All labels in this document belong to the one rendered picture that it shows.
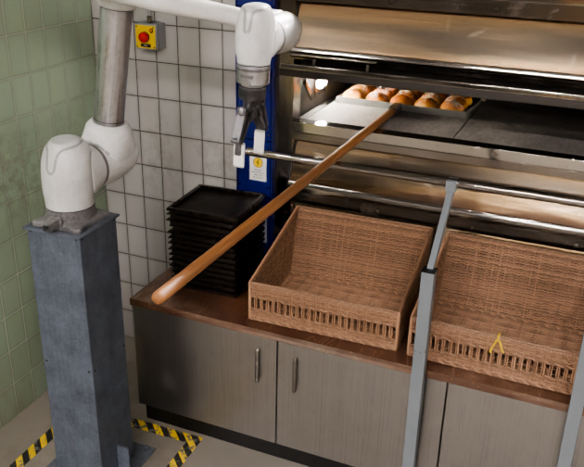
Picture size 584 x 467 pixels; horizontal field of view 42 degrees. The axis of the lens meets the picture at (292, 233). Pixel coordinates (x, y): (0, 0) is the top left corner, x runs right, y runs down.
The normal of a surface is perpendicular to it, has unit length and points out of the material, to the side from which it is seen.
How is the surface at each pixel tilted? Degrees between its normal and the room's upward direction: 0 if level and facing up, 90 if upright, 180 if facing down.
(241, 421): 90
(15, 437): 0
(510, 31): 70
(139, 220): 90
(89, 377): 90
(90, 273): 90
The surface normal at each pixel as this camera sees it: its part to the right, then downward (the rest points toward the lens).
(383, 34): -0.36, 0.03
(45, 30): 0.92, 0.18
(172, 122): -0.39, 0.37
